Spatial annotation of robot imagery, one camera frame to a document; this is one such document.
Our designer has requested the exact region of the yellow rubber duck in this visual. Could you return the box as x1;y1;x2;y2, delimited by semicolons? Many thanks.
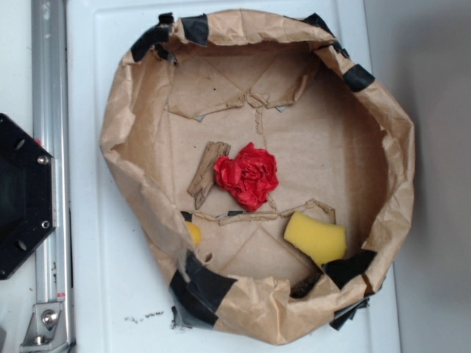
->
185;221;202;246

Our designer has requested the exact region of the red crumpled paper ball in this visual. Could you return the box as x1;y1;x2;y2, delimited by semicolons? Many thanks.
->
213;142;279;213

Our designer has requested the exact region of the brown wood piece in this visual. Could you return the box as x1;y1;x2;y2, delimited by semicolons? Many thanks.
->
187;141;231;210

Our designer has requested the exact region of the brown paper bag bin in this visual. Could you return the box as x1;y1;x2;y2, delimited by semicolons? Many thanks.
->
100;10;415;345

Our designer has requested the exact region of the yellow sponge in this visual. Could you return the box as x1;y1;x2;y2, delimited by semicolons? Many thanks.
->
284;211;347;267

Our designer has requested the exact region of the dark bark piece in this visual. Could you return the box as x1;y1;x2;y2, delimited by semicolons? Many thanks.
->
290;273;322;299

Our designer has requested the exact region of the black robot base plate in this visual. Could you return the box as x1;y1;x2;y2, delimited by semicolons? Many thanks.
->
1;114;55;280

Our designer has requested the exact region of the aluminium frame rail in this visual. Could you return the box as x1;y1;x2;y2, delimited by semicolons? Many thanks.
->
31;1;76;352

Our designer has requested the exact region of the metal corner bracket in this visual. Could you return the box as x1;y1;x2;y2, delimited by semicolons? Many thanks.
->
19;302;67;352

